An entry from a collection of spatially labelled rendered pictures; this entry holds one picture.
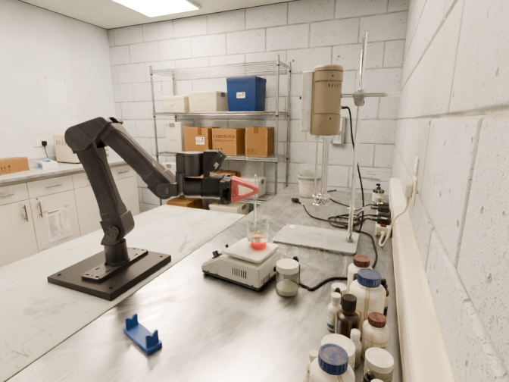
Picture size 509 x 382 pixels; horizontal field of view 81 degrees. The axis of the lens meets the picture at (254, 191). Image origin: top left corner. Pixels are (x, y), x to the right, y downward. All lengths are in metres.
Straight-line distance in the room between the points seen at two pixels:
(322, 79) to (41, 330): 1.00
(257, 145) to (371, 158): 1.10
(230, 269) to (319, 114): 0.58
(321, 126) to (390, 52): 2.17
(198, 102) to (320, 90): 2.28
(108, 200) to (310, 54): 2.66
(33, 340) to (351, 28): 3.07
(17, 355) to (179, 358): 0.31
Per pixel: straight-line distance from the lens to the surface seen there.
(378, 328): 0.64
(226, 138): 3.12
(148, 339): 0.68
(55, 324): 0.85
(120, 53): 4.48
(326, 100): 1.05
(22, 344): 0.83
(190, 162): 0.82
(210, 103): 3.15
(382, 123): 3.11
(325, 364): 0.49
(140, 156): 0.86
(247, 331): 0.71
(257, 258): 0.81
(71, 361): 0.73
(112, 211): 0.92
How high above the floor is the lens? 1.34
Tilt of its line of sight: 13 degrees down
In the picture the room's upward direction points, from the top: straight up
